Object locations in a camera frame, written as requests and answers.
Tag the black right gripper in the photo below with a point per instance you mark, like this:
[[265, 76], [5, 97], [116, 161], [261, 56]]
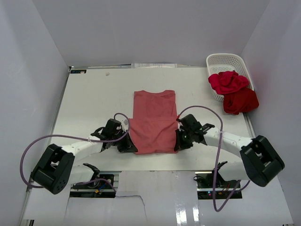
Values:
[[180, 145]]

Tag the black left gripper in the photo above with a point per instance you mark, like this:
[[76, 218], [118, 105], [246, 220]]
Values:
[[128, 146]]

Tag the salmon pink t shirt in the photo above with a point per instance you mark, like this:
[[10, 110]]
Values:
[[153, 125]]

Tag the red t shirt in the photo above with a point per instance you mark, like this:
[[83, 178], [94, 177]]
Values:
[[238, 98]]

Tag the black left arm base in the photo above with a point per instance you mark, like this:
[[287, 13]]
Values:
[[98, 189]]

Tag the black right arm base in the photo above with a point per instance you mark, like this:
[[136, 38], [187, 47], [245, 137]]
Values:
[[204, 182]]

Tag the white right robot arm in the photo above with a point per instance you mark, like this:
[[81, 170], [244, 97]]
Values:
[[259, 162]]

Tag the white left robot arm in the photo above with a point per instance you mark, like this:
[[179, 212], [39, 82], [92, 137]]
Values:
[[59, 165]]

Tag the white plastic basket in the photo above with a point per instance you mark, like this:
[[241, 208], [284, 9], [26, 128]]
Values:
[[226, 62]]

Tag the black table label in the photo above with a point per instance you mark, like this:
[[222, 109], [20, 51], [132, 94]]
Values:
[[78, 71]]

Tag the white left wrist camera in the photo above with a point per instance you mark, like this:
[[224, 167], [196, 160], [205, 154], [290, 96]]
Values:
[[125, 124]]

